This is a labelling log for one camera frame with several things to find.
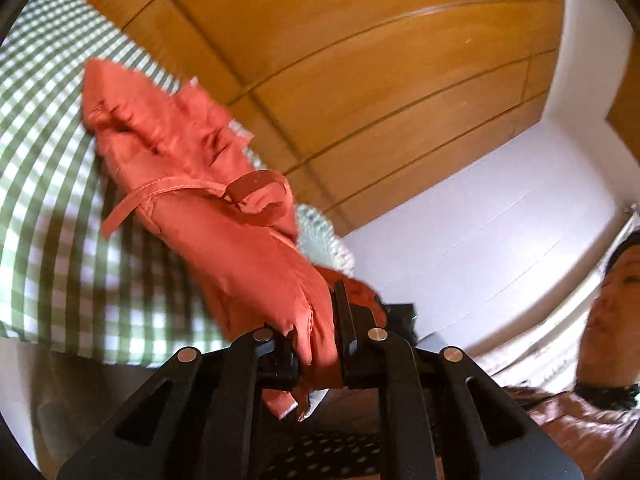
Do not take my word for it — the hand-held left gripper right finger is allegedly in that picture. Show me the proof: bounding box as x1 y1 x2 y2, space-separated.
332 280 583 480

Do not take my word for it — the orange puffer jacket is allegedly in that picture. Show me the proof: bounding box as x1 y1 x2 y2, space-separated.
80 57 390 422

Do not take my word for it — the wooden wardrobe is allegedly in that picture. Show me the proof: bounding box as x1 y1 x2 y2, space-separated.
52 0 568 237

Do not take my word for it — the person's brown jacket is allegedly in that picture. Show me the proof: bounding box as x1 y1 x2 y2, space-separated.
500 382 640 480

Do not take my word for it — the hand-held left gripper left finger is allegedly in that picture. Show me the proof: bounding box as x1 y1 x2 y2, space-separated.
57 327 303 480

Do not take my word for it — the green checked bedspread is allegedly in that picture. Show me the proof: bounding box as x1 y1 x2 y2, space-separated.
0 0 357 367

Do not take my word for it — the person's head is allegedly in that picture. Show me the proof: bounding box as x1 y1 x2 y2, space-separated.
575 230 640 397

